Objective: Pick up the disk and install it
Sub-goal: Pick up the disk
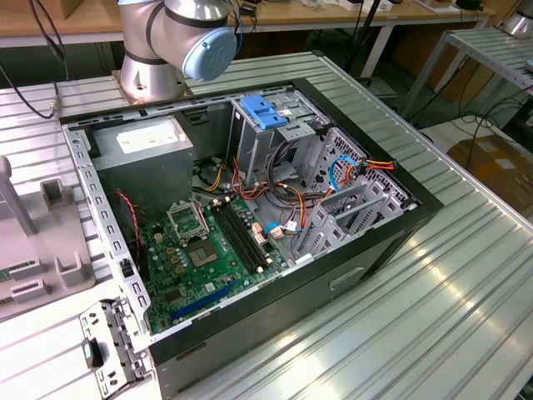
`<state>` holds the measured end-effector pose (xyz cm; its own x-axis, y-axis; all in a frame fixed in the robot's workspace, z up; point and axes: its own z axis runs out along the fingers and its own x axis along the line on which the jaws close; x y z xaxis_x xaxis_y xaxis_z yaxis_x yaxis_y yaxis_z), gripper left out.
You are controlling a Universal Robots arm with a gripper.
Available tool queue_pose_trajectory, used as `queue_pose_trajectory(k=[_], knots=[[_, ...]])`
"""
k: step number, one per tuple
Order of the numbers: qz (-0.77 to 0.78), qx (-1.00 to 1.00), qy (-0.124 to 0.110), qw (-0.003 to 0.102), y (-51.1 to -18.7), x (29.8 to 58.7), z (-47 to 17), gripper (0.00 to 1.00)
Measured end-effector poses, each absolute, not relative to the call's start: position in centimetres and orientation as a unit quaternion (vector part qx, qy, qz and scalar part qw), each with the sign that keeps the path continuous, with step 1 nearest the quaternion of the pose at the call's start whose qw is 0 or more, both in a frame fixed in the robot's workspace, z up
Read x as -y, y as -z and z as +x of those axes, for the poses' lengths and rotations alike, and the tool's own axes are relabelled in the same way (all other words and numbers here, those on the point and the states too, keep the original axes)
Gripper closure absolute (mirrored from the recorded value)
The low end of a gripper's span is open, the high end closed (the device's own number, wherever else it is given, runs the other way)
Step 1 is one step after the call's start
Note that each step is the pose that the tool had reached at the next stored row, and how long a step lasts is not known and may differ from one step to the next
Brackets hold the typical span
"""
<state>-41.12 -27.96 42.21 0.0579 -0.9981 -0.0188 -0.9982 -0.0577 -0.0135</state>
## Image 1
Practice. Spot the black latch teal label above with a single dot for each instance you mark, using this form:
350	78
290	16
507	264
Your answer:
92	353

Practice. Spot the small black device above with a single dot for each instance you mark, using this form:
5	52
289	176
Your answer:
248	9

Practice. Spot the black case fan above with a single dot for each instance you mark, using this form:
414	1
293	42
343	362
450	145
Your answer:
125	233

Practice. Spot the white papers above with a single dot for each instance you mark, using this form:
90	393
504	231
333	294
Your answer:
316	3

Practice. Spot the hinged metal slot bracket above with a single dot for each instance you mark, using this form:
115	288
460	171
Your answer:
112	325

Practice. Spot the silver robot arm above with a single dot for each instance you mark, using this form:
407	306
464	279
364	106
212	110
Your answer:
145	33

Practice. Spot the black desk device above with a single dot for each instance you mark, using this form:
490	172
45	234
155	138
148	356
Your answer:
468	4

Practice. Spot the metal optical drive cage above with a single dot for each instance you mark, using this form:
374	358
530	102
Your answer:
256	146

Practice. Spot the grey parts rack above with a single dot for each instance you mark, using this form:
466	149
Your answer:
41	231

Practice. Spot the green motherboard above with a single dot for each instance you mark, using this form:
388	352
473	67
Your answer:
208	283

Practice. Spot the large cardboard box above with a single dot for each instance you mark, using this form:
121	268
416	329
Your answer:
491	166

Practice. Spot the white box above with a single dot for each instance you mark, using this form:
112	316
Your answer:
350	5

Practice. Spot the blue plastic drive latch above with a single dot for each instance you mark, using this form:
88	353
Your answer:
262	114

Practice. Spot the black open PC case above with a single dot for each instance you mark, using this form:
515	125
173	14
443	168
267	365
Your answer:
291	316

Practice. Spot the black stand pole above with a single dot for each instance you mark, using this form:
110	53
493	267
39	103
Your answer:
364	33

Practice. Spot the grey power supply unit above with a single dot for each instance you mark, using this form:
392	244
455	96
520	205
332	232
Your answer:
145	179

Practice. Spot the black plastic retainer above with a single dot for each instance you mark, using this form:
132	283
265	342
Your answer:
95	146

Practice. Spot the CPU socket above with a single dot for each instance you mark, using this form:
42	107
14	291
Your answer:
202	255

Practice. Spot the green RAM stick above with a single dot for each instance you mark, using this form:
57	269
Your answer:
4	274

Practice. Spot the wooden desk white frame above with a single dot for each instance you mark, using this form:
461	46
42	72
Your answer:
416	16

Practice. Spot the metal slat side table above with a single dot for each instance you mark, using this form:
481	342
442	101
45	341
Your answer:
479	46

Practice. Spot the small black switch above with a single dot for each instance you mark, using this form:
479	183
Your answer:
126	270

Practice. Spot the black RAM slot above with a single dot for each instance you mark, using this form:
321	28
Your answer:
248	231
236	239

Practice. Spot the blue expansion slot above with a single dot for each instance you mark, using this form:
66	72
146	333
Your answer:
200	303

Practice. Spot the metal disk bay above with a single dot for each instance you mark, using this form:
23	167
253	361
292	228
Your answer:
329	231

